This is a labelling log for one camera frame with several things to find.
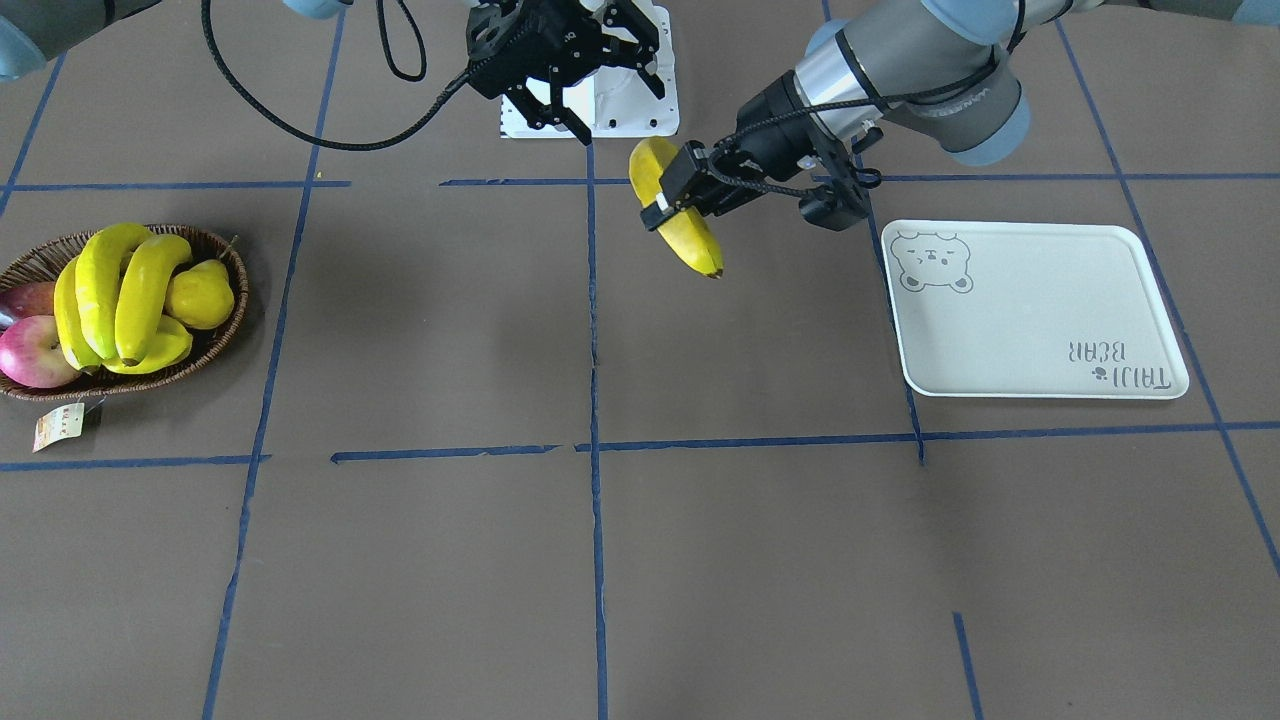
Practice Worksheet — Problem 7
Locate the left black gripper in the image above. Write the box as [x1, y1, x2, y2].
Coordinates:
[500, 1, 879, 217]

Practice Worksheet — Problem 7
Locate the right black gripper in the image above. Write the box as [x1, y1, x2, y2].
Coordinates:
[466, 1, 710, 233]

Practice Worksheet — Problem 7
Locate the yellow banana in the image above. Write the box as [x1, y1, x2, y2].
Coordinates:
[74, 222, 154, 359]
[628, 136, 724, 279]
[114, 234, 193, 366]
[52, 258, 102, 375]

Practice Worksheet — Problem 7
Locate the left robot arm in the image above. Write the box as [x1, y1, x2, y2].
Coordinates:
[463, 1, 1094, 237]

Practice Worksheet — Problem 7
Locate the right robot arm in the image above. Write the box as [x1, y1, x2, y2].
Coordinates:
[1, 1, 678, 152]

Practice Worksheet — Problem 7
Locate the brown wicker basket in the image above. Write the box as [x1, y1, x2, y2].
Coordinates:
[1, 223, 250, 404]

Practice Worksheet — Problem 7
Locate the light grey bear tray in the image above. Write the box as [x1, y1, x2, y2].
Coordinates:
[881, 219, 1190, 401]

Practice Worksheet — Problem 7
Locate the yellow pear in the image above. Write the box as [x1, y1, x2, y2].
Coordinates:
[164, 259, 236, 331]

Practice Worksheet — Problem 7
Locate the dark red mango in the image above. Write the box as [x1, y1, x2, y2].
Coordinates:
[0, 281, 56, 332]

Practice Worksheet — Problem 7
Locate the pink red apple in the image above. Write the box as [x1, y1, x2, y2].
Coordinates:
[1, 315, 81, 389]

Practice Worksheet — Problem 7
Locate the white paper price tag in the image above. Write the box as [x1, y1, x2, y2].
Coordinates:
[32, 401, 87, 454]

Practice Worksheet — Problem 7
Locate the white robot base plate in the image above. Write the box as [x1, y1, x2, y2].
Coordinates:
[499, 1, 680, 140]

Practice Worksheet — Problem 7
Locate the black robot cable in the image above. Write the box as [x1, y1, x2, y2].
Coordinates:
[201, 0, 500, 152]

